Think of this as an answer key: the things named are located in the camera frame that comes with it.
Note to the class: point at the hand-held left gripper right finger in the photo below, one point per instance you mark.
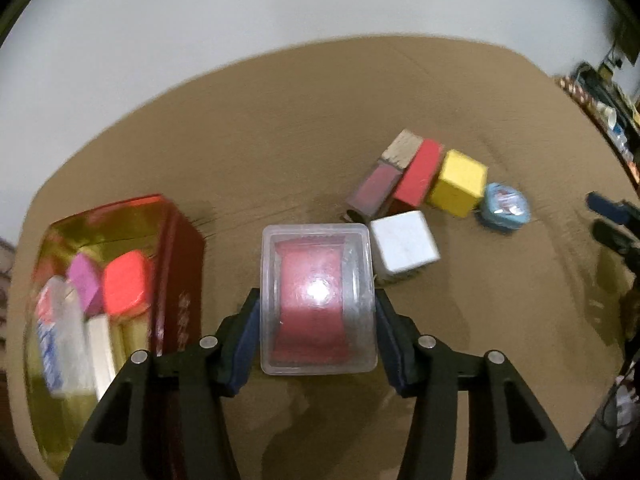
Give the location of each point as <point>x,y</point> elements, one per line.
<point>396,345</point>

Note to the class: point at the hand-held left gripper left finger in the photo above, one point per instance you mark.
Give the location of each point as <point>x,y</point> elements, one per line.
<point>245,340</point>

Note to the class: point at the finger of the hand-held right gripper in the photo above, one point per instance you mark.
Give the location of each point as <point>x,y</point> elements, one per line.
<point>617,237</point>
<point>607,207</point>

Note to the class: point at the clear plastic box red insert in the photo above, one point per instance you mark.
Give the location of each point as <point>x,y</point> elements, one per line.
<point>310,300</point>

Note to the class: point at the small round blue tin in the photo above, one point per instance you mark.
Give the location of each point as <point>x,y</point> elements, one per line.
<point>505,205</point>

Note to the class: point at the white wooden block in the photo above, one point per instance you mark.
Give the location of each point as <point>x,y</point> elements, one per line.
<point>402,242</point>

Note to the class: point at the red tin box gold interior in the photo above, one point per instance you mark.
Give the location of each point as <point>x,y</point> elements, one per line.
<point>175,260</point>

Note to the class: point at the yellow wooden block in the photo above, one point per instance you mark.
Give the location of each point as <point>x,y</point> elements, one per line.
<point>457,185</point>

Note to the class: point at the maroon block bare wood end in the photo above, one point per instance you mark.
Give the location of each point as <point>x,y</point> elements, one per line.
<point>375,190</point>

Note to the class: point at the red wooden block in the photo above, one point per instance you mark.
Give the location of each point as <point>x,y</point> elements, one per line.
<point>417,175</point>

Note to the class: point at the cluttered shelf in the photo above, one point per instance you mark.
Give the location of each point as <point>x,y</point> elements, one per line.
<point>605,105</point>

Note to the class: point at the red rounded block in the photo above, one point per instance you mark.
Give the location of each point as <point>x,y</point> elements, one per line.
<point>127,282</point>

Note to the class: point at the cream long block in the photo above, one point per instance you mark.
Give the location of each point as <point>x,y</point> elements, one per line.
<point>100,350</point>

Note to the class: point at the patterned cloth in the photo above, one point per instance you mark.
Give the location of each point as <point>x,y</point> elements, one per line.
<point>625,405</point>

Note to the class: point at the pink wooden block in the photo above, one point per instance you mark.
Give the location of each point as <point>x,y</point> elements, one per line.
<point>85,280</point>

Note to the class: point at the clear box blue label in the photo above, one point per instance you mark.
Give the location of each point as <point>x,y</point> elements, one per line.
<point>60,340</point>

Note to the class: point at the tan tablecloth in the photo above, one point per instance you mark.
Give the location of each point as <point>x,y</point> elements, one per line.
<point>280,135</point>

